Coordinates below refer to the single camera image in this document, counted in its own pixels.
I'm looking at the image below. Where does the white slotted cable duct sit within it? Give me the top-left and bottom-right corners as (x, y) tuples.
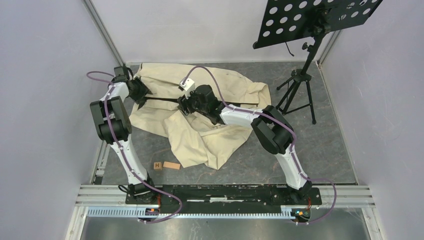
(87, 206), (310, 220)

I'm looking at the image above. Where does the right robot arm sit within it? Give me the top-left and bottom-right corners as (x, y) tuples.
(177, 83), (312, 204)

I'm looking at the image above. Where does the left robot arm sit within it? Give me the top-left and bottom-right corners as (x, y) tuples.
(89, 65), (158, 204)

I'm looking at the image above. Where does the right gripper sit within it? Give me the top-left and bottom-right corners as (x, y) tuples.
(177, 88), (209, 117)

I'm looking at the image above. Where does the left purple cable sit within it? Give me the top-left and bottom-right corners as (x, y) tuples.
(86, 70), (183, 224)

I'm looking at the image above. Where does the cream zip-up jacket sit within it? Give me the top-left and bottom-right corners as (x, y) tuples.
(129, 63), (272, 170)

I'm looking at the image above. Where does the wooden letter cube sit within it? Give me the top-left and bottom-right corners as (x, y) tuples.
(153, 162), (163, 171)

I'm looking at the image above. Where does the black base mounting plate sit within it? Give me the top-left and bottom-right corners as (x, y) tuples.
(125, 183), (323, 215)

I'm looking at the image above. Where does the wooden rectangular block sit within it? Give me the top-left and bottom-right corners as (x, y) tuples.
(163, 161), (181, 170)

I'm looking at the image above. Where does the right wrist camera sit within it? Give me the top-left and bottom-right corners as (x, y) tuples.
(178, 77), (196, 99)

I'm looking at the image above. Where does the aluminium frame rail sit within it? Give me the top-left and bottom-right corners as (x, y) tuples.
(82, 0), (125, 66)

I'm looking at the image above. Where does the black perforated music stand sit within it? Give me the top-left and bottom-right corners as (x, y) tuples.
(252, 0), (381, 124)

